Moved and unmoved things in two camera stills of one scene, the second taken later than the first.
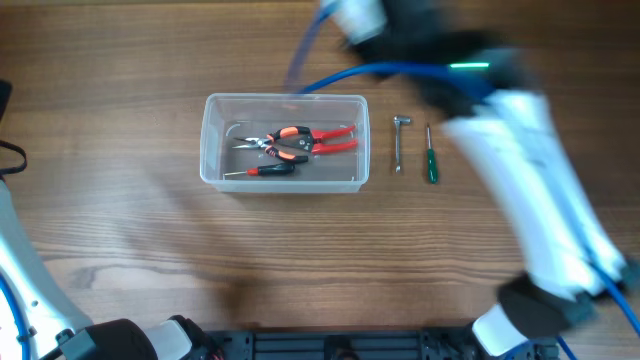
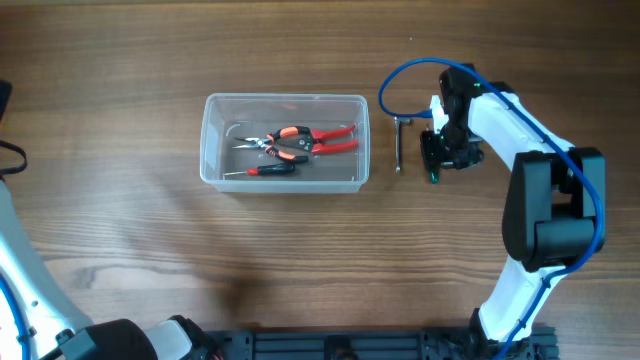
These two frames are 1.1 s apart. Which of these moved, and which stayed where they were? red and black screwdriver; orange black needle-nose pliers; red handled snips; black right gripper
Moved: black right gripper
Stayed: red and black screwdriver; red handled snips; orange black needle-nose pliers
